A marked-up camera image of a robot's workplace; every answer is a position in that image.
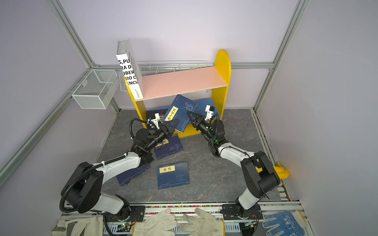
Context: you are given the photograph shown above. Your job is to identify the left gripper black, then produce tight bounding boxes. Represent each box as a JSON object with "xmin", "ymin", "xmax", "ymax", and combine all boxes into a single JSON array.
[{"xmin": 146, "ymin": 119, "xmax": 179, "ymax": 151}]

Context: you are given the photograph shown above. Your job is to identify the blue book with barcode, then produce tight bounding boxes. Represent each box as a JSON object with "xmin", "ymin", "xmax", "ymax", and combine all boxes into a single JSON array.
[{"xmin": 163, "ymin": 94, "xmax": 199, "ymax": 133}]

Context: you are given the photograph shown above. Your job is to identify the blue bottom book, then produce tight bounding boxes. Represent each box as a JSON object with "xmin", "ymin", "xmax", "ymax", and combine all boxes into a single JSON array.
[{"xmin": 157, "ymin": 161, "xmax": 191, "ymax": 190}]

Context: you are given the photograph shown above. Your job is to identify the white book black lettering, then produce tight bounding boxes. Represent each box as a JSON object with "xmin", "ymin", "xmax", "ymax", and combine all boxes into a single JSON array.
[{"xmin": 116, "ymin": 39, "xmax": 144, "ymax": 100}]

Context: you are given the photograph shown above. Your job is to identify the black wolf cover book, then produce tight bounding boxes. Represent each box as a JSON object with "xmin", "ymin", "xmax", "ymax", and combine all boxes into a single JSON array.
[{"xmin": 146, "ymin": 106, "xmax": 169, "ymax": 130}]

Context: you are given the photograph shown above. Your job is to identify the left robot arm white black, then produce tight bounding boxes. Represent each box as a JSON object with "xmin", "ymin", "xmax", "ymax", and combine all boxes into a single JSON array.
[{"xmin": 59, "ymin": 118, "xmax": 179, "ymax": 221}]

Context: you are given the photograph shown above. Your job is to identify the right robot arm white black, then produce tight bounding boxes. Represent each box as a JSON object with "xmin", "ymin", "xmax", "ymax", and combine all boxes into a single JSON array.
[{"xmin": 187, "ymin": 111, "xmax": 281, "ymax": 219}]

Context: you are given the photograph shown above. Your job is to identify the blue book yellow label top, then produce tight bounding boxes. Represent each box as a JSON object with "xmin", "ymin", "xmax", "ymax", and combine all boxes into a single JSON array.
[{"xmin": 154, "ymin": 134, "xmax": 184, "ymax": 160}]

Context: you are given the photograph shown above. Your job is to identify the yellow shelf pink blue boards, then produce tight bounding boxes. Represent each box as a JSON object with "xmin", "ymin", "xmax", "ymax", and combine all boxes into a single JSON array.
[{"xmin": 130, "ymin": 49, "xmax": 232, "ymax": 120}]

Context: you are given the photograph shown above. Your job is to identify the dark blue book left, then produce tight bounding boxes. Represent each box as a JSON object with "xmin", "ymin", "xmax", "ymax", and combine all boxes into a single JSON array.
[{"xmin": 116, "ymin": 163, "xmax": 150, "ymax": 186}]

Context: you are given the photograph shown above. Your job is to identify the white mesh basket left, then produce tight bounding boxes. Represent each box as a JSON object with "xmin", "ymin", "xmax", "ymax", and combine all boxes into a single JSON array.
[{"xmin": 72, "ymin": 69, "xmax": 119, "ymax": 110}]

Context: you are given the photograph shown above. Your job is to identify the white work glove centre left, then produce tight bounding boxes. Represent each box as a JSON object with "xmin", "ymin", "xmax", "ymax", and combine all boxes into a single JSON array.
[{"xmin": 132, "ymin": 208, "xmax": 178, "ymax": 236}]

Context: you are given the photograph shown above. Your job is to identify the white work glove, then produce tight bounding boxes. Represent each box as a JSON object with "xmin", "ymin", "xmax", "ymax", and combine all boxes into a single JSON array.
[
  {"xmin": 178, "ymin": 208, "xmax": 225, "ymax": 236},
  {"xmin": 132, "ymin": 208, "xmax": 178, "ymax": 236}
]

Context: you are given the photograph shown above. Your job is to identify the yellow bananas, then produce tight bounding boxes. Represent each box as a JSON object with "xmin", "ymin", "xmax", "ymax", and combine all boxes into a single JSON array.
[{"xmin": 256, "ymin": 163, "xmax": 290, "ymax": 180}]

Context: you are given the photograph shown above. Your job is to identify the white work glove centre right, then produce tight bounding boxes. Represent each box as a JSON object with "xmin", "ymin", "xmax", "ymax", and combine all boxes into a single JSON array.
[{"xmin": 178, "ymin": 208, "xmax": 225, "ymax": 236}]

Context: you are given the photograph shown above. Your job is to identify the white glove far left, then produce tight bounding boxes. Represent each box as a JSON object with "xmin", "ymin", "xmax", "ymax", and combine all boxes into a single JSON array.
[{"xmin": 51, "ymin": 216, "xmax": 103, "ymax": 236}]

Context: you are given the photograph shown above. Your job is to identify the blue dotted glove right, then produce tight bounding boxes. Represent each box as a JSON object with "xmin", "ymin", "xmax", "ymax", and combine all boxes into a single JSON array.
[{"xmin": 262, "ymin": 211, "xmax": 308, "ymax": 236}]

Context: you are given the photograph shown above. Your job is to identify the white wire rack rear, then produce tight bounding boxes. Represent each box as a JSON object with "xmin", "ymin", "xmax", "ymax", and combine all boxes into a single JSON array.
[{"xmin": 119, "ymin": 60, "xmax": 216, "ymax": 92}]

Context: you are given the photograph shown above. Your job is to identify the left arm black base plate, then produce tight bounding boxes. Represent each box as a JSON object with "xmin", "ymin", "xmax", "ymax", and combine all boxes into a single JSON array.
[{"xmin": 104, "ymin": 205, "xmax": 146, "ymax": 222}]

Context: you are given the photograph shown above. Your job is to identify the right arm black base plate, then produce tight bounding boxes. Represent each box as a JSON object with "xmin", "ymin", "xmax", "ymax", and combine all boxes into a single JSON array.
[{"xmin": 220, "ymin": 204, "xmax": 263, "ymax": 220}]

